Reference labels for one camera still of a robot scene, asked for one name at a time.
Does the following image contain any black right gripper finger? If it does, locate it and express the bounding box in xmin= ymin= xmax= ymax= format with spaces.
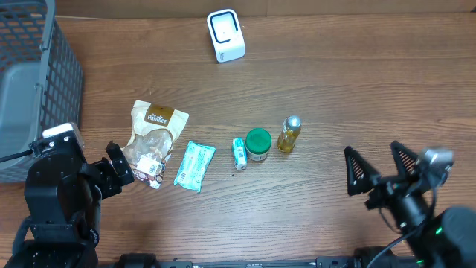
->
xmin=390 ymin=141 xmax=418 ymax=177
xmin=344 ymin=146 xmax=380 ymax=196

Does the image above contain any brown labelled food package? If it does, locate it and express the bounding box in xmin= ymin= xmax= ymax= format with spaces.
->
xmin=122 ymin=100 xmax=189 ymax=189

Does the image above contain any white green snack package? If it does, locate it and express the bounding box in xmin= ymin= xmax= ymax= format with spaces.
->
xmin=174 ymin=141 xmax=216 ymax=192

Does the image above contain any yellow oil bottle silver cap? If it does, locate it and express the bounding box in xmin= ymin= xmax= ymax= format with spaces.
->
xmin=277 ymin=115 xmax=301 ymax=153

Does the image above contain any green lid white jar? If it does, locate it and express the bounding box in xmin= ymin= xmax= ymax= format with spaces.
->
xmin=245 ymin=128 xmax=271 ymax=162

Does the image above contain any teal tissue pack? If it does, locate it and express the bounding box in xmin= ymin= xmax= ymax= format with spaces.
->
xmin=231 ymin=138 xmax=248 ymax=170

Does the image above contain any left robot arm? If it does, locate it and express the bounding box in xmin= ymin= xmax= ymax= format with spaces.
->
xmin=6 ymin=139 xmax=134 ymax=267

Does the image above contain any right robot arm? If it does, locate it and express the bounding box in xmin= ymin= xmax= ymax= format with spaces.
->
xmin=344 ymin=141 xmax=475 ymax=267

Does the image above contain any white barcode scanner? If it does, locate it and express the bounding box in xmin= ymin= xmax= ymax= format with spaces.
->
xmin=207 ymin=9 xmax=245 ymax=63

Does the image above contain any grey plastic mesh basket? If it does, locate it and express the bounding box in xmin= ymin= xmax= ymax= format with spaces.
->
xmin=0 ymin=0 xmax=84 ymax=184

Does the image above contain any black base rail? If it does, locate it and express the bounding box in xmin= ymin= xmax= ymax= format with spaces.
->
xmin=98 ymin=252 xmax=421 ymax=268

